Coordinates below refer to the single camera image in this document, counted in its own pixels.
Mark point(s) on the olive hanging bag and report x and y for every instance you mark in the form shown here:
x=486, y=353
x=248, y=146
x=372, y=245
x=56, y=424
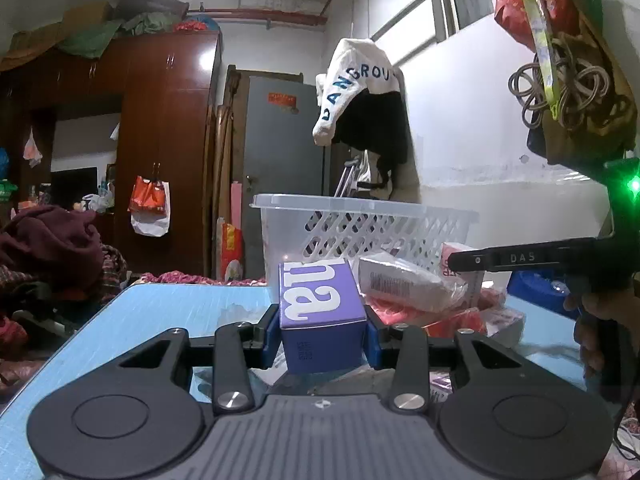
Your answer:
x=600, y=135

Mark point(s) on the orange and white hanging bag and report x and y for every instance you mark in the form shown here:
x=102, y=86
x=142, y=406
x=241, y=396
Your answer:
x=150, y=225

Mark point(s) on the white and black jacket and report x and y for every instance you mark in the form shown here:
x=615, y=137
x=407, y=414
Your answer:
x=350, y=70

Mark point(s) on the red floral bedding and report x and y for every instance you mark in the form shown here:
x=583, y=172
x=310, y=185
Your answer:
x=190, y=277

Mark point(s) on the red ceiling pipe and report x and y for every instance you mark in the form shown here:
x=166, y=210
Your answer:
x=260, y=15

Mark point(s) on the white plastic basket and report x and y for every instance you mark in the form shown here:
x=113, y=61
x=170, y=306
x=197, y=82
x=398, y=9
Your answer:
x=285, y=230

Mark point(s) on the red hanging bag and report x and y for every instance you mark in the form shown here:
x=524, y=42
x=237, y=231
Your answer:
x=520, y=15

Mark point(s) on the purple box white lettering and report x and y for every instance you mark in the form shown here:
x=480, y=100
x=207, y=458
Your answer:
x=320, y=302

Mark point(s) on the red packet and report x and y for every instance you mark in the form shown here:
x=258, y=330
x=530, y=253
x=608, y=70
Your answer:
x=430, y=320

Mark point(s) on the wooden planks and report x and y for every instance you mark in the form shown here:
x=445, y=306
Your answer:
x=220, y=185

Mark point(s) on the flat white pink box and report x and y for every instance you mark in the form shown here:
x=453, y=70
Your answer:
x=505, y=322

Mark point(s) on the red plastic bag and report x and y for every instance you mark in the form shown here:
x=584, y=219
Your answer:
x=145, y=192

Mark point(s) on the small white plastic bag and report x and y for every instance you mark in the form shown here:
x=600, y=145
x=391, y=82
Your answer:
x=97, y=202

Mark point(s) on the person's right hand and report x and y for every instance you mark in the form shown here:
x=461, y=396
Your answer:
x=587, y=340

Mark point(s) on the maroon cloth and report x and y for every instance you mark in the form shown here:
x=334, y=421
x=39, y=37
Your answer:
x=50, y=245

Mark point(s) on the metal rail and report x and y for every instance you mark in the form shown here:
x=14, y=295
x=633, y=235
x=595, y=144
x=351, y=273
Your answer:
x=425, y=5

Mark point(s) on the plaid cloth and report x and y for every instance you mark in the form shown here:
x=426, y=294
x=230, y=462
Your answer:
x=114, y=270

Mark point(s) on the red and yellow sack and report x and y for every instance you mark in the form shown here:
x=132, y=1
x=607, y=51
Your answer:
x=231, y=250

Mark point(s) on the green cloth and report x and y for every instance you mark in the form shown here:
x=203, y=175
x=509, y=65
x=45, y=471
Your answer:
x=95, y=40

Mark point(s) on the pink board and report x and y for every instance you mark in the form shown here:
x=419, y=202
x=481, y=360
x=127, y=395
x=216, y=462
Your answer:
x=236, y=205

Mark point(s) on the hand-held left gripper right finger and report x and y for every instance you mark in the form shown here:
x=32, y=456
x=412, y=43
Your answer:
x=373, y=342

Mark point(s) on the blue bag white print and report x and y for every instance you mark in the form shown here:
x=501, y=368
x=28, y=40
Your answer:
x=540, y=292

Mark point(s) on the grey metal door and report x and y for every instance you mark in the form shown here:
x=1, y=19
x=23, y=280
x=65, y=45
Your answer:
x=282, y=160

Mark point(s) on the hanging white pink bag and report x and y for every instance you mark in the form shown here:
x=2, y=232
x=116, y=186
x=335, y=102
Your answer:
x=31, y=150

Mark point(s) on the white packet pink label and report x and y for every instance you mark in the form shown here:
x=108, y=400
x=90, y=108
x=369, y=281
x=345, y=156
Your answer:
x=400, y=280

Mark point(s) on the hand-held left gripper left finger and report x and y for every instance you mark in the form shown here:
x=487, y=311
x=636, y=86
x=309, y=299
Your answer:
x=272, y=332

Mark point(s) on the metal crutches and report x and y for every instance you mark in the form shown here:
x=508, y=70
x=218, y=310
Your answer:
x=345, y=180

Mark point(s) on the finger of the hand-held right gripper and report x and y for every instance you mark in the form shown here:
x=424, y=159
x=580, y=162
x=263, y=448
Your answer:
x=510, y=258

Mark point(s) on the black monitor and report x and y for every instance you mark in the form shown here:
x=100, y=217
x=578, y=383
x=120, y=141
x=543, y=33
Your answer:
x=72, y=187

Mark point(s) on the brown wooden wardrobe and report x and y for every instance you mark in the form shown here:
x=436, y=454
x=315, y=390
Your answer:
x=160, y=125

